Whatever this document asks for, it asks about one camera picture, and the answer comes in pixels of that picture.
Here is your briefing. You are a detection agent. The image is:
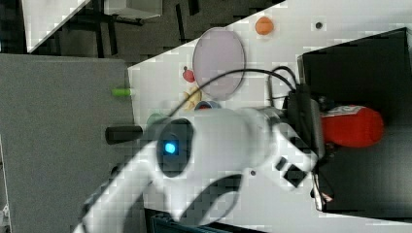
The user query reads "black toaster oven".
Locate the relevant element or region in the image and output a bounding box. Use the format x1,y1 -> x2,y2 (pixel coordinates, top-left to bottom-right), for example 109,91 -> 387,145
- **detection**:
299,28 -> 412,221

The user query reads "red toy strawberry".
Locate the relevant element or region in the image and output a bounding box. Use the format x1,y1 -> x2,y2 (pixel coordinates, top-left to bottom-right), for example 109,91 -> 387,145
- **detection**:
183,66 -> 195,83

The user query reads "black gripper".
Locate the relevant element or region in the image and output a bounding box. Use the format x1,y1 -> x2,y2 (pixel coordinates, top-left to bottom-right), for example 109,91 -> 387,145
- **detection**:
310,99 -> 334,159

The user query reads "black cable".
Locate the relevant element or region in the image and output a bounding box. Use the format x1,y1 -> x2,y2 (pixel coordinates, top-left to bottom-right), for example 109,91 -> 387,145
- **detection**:
168,66 -> 299,117

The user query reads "black post on table edge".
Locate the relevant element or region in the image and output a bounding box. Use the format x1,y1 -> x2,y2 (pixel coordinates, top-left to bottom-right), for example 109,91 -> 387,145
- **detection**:
105,125 -> 143,145

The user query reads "green marker cap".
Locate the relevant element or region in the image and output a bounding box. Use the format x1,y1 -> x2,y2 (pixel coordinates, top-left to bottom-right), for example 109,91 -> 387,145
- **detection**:
111,88 -> 133,97

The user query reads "large lilac plate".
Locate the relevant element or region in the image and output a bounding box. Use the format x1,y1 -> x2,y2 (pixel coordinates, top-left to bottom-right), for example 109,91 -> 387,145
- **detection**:
192,27 -> 246,101

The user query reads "blue bowl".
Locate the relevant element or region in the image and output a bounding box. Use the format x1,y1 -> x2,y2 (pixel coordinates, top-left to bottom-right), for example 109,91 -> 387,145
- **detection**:
194,101 -> 221,111

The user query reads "red felt ketchup bottle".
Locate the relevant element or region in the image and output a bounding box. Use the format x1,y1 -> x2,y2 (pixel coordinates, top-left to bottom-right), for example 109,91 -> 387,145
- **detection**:
322,105 -> 384,148

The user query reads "orange toy fruit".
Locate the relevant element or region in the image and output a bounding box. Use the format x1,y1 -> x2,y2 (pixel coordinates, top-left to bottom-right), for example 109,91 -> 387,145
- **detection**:
255,17 -> 274,35

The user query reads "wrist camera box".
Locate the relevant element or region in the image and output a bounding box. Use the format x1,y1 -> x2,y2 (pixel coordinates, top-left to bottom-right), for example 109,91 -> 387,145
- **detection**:
287,84 -> 312,145

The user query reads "white side table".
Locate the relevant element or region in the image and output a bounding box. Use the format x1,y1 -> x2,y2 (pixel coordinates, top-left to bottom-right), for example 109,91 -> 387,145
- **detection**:
21,0 -> 90,53

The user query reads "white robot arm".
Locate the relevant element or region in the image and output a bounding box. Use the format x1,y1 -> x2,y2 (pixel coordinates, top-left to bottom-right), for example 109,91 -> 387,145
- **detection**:
73,98 -> 325,233

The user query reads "yellow toy banana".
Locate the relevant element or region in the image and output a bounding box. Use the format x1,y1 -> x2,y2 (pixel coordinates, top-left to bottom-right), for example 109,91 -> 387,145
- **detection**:
183,86 -> 202,111

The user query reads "green colander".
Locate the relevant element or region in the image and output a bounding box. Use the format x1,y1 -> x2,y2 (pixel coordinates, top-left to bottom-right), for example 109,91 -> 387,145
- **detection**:
147,113 -> 168,127

